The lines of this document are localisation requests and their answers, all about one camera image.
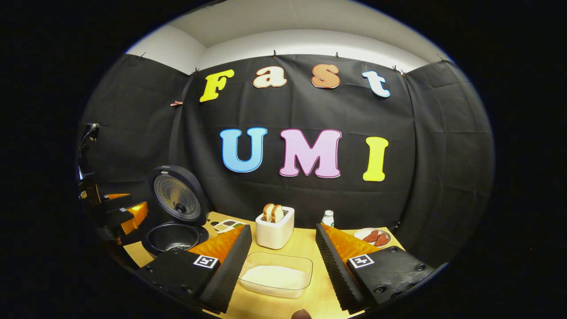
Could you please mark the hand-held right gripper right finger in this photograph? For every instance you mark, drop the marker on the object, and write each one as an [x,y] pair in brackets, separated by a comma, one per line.
[336,274]

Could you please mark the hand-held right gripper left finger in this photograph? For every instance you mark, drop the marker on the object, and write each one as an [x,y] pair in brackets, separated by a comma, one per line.
[230,274]

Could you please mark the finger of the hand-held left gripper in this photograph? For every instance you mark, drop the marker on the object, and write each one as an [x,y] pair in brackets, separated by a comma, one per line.
[116,196]
[135,217]

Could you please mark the white rice heap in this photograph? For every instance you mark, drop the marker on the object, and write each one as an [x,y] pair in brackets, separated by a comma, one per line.
[274,277]

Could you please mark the clear plastic rice container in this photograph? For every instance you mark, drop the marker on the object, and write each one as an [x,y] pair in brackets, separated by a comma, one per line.
[292,261]

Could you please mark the dark blue rice cooker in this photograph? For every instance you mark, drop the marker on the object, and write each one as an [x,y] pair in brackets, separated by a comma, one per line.
[177,197]

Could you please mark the white round plate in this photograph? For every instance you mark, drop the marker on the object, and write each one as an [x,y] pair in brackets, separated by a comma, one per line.
[359,235]

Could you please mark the white divided grain tray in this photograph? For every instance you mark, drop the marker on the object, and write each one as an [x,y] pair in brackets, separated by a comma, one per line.
[228,226]

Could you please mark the red meat slice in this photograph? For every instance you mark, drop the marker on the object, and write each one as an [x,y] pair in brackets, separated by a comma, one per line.
[382,240]
[371,236]

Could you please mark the white green-label bottle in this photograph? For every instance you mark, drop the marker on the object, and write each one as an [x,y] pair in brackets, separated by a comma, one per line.
[328,218]

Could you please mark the white toaster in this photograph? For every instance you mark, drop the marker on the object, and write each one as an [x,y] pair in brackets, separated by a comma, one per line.
[274,235]

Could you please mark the toasted bread slice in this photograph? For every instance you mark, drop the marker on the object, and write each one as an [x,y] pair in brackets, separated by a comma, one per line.
[277,214]
[267,212]

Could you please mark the black backdrop cloth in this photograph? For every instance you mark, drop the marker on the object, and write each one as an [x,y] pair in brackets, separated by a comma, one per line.
[288,110]

